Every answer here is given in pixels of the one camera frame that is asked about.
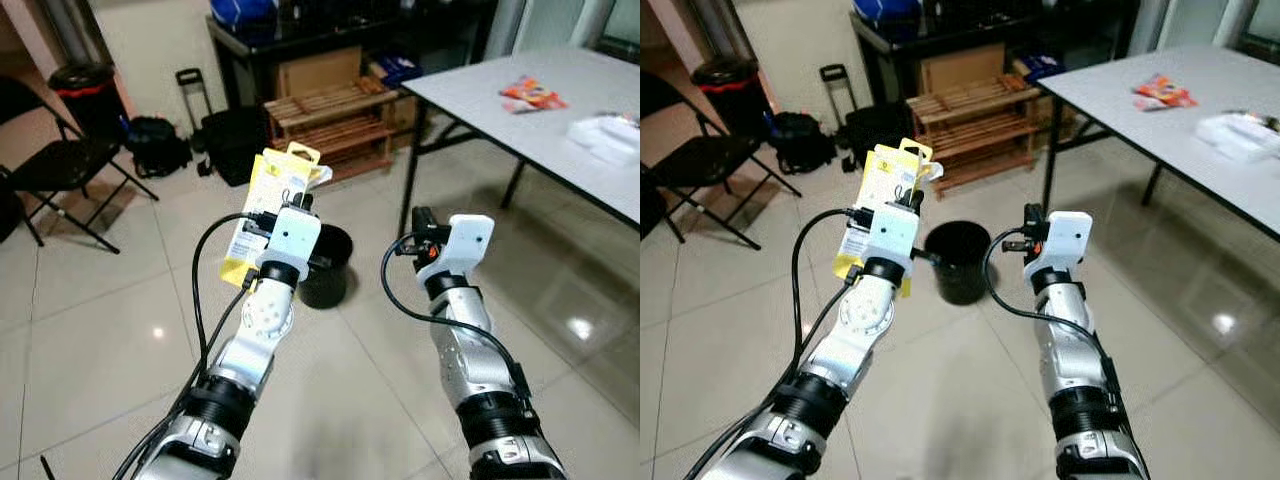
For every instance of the blue printed box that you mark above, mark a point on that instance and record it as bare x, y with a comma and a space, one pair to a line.
1040, 65
398, 68

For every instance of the wooden slatted rack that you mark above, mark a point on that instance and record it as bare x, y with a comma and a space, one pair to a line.
330, 120
970, 115

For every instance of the black desk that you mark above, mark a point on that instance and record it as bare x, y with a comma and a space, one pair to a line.
330, 35
980, 30

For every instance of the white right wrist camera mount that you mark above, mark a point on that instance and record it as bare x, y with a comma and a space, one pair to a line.
468, 245
1065, 240

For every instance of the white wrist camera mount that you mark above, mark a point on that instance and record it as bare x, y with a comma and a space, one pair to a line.
1065, 240
295, 235
893, 235
468, 245

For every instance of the small black rubbish bin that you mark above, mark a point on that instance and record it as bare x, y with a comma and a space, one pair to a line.
960, 270
330, 280

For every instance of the black folding chair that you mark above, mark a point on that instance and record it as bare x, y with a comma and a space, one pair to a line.
60, 160
700, 155

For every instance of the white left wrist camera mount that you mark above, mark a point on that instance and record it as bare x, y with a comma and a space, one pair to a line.
295, 235
893, 235

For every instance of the black trolley suitcase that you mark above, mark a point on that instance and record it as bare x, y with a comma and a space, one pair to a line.
875, 130
235, 145

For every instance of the large brown cardboard box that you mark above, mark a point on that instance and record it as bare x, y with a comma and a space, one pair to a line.
960, 68
320, 70

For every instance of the white folding table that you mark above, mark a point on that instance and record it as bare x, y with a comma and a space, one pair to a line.
1110, 95
470, 95

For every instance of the white plastic wrapper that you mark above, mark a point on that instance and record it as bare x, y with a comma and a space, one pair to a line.
1235, 135
605, 140

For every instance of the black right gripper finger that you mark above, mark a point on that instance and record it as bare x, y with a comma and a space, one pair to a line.
423, 220
1034, 217

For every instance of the red orange snack packet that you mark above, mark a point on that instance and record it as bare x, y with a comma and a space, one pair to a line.
530, 95
1165, 93

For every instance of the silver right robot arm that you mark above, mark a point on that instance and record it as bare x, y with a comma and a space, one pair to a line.
1065, 360
470, 360

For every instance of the thin black rod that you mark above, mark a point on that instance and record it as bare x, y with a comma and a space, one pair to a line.
47, 468

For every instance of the black bin with red band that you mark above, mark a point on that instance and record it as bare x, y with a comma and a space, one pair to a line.
735, 105
90, 110

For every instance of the yellow product package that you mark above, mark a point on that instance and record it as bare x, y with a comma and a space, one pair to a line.
265, 185
880, 175

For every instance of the black backpack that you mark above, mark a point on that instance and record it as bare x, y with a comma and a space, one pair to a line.
158, 148
800, 143

